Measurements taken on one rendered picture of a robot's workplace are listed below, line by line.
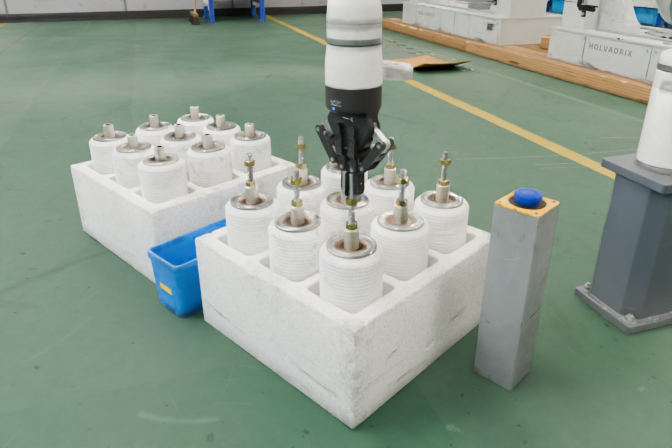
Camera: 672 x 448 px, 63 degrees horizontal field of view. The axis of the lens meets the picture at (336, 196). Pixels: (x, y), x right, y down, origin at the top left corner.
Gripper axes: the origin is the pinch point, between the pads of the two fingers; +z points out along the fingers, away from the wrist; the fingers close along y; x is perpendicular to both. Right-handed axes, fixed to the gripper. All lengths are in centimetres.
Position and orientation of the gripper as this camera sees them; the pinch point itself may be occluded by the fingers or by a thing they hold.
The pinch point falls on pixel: (352, 183)
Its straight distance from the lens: 77.6
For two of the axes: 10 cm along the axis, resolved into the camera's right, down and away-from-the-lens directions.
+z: 0.0, 9.2, 4.0
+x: 7.0, -2.8, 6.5
